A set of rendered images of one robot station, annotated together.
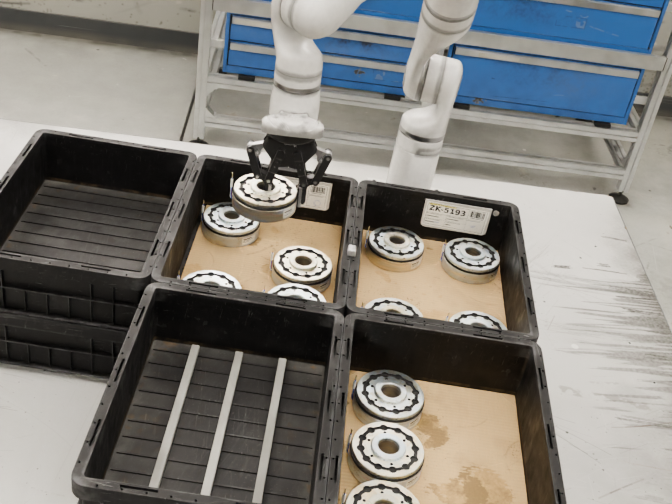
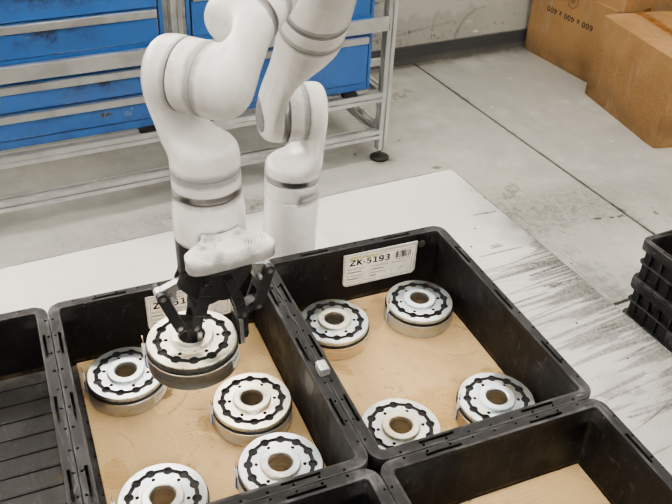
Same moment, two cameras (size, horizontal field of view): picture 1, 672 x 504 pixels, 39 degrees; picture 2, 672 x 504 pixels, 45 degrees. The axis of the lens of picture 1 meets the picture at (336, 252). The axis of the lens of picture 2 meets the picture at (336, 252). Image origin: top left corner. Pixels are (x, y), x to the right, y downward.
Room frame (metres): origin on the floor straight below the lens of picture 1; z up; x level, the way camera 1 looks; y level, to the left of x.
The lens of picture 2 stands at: (0.61, 0.25, 1.62)
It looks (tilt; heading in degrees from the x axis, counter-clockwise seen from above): 35 degrees down; 337
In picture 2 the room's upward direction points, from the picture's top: 3 degrees clockwise
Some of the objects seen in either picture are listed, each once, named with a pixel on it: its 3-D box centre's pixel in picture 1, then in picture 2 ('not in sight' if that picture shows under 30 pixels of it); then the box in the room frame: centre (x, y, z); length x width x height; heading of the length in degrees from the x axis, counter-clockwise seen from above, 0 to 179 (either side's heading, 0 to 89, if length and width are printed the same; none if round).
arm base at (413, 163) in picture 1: (412, 168); (290, 219); (1.70, -0.13, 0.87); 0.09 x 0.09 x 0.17; 89
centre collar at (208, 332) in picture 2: (265, 187); (191, 336); (1.30, 0.13, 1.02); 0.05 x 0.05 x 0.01
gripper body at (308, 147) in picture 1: (290, 138); (212, 262); (1.30, 0.10, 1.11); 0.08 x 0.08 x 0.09
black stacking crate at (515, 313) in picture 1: (433, 281); (409, 356); (1.33, -0.17, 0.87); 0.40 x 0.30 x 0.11; 1
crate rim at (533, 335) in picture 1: (439, 257); (412, 328); (1.33, -0.17, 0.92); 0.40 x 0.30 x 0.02; 1
